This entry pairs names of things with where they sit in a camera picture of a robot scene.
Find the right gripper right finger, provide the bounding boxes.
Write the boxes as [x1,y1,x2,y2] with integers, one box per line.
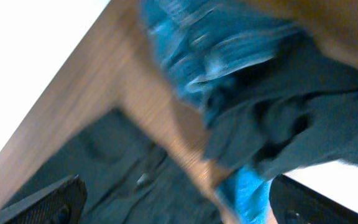
[269,175,358,224]

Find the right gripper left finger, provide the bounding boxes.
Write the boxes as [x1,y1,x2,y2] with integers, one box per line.
[0,175,88,224]

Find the black trousers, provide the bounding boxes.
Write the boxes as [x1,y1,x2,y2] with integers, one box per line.
[10,110,221,224]

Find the blue denim jeans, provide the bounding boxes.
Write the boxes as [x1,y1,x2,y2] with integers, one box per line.
[140,0,300,223]

